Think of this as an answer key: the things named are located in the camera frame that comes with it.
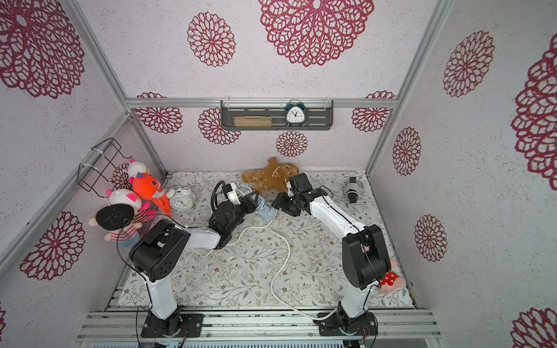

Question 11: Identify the pink striped pig plush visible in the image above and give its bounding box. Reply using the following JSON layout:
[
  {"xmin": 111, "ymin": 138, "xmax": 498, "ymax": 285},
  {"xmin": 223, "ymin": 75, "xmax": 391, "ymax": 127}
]
[{"xmin": 107, "ymin": 188, "xmax": 156, "ymax": 248}]

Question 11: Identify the orange fox plush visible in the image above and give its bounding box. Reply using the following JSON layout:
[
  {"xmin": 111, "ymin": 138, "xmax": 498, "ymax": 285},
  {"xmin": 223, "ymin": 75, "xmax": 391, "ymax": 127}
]
[{"xmin": 129, "ymin": 173, "xmax": 171, "ymax": 216}]

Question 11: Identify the beige pouch on shelf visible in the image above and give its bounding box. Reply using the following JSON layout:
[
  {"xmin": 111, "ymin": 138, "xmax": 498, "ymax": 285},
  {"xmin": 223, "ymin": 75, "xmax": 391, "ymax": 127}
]
[{"xmin": 234, "ymin": 116, "xmax": 273, "ymax": 128}]

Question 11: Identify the black-haired doll plush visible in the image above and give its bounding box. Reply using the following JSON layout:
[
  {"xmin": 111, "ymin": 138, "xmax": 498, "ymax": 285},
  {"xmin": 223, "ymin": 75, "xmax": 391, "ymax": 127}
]
[{"xmin": 88, "ymin": 204, "xmax": 137, "ymax": 243}]

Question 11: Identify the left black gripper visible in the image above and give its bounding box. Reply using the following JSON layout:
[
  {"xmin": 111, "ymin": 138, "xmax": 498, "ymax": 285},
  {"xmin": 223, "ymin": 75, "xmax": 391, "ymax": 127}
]
[{"xmin": 228, "ymin": 189, "xmax": 258, "ymax": 233}]

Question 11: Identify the black wire basket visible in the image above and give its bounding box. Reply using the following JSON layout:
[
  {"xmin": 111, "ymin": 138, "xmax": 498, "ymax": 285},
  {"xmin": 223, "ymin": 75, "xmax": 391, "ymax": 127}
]
[{"xmin": 76, "ymin": 138, "xmax": 133, "ymax": 199}]

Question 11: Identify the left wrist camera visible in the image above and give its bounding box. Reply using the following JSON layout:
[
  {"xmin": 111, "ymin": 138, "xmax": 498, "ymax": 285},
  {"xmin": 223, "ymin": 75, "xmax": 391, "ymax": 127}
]
[{"xmin": 223, "ymin": 183, "xmax": 240, "ymax": 205}]

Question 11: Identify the teal alarm clock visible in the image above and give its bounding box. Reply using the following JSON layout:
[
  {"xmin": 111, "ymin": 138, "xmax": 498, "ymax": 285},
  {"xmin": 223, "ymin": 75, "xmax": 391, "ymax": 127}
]
[{"xmin": 285, "ymin": 103, "xmax": 307, "ymax": 127}]

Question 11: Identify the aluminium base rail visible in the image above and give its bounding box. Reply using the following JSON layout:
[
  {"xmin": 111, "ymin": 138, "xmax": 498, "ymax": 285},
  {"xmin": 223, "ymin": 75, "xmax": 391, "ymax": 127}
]
[{"xmin": 73, "ymin": 300, "xmax": 444, "ymax": 347}]

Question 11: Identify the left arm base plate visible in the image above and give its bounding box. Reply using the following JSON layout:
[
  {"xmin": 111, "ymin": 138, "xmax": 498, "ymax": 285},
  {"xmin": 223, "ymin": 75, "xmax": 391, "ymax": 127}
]
[{"xmin": 140, "ymin": 312, "xmax": 205, "ymax": 339}]

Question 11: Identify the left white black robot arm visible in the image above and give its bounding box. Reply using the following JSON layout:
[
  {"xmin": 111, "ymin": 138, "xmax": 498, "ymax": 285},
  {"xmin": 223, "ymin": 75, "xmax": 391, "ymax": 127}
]
[{"xmin": 130, "ymin": 181, "xmax": 263, "ymax": 323}]

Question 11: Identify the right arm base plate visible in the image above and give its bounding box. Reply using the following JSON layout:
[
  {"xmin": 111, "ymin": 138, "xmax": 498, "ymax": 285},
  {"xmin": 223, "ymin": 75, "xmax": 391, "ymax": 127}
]
[{"xmin": 313, "ymin": 311, "xmax": 379, "ymax": 336}]

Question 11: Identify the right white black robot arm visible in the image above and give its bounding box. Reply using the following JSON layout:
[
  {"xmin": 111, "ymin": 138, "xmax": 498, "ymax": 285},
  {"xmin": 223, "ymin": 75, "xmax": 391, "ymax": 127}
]
[{"xmin": 273, "ymin": 173, "xmax": 391, "ymax": 323}]

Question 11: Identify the black power strip white cord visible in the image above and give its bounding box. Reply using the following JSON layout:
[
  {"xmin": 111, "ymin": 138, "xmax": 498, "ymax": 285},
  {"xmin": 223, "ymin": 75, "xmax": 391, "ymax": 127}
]
[{"xmin": 342, "ymin": 175, "xmax": 365, "ymax": 204}]

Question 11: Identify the white round alarm clock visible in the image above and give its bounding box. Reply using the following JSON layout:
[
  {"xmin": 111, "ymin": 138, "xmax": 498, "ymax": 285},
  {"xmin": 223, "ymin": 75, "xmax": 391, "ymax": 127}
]
[{"xmin": 166, "ymin": 186, "xmax": 197, "ymax": 211}]

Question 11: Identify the pink red dotted plush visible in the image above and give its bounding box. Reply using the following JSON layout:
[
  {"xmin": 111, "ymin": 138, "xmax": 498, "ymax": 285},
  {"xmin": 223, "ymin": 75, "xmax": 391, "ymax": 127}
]
[{"xmin": 379, "ymin": 260, "xmax": 406, "ymax": 294}]

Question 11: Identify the grey wall shelf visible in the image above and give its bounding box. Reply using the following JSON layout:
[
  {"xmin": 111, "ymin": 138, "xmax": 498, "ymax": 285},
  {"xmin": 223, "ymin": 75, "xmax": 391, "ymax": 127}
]
[{"xmin": 220, "ymin": 99, "xmax": 334, "ymax": 131}]

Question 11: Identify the brown teddy bear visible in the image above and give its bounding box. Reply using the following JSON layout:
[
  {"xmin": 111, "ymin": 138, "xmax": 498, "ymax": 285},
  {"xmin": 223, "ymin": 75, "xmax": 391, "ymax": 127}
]
[{"xmin": 242, "ymin": 157, "xmax": 300, "ymax": 194}]

